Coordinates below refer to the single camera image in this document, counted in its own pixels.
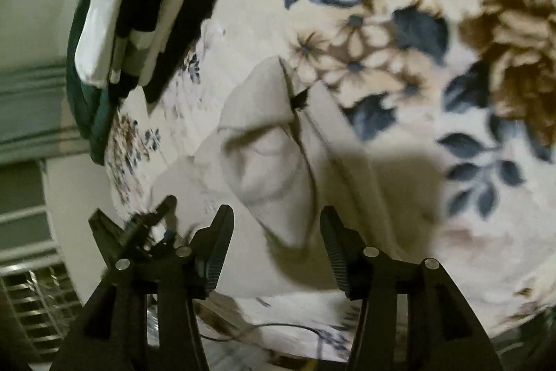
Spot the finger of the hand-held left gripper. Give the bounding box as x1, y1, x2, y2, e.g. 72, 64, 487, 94
125, 195, 180, 243
88, 209, 131, 264

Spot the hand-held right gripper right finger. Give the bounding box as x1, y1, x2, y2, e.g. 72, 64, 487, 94
320, 205, 505, 371

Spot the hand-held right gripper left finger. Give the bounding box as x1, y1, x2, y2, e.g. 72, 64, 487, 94
50, 204, 236, 371

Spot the small white garment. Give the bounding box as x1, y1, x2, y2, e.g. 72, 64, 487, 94
150, 56, 435, 298

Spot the dark green cloth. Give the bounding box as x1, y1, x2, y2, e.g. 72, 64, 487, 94
65, 0, 123, 166

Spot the green striped cloth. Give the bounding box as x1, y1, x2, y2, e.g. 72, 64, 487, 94
0, 62, 90, 164

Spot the folded white cloth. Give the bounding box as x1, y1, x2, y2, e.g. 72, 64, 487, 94
75, 0, 136, 88
139, 0, 210, 87

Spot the folded black striped cloth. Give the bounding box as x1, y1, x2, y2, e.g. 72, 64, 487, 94
111, 0, 185, 94

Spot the black cable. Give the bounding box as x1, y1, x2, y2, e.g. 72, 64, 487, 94
199, 322, 353, 354

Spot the metal wire rack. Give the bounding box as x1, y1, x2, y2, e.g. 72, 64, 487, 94
0, 261, 82, 356

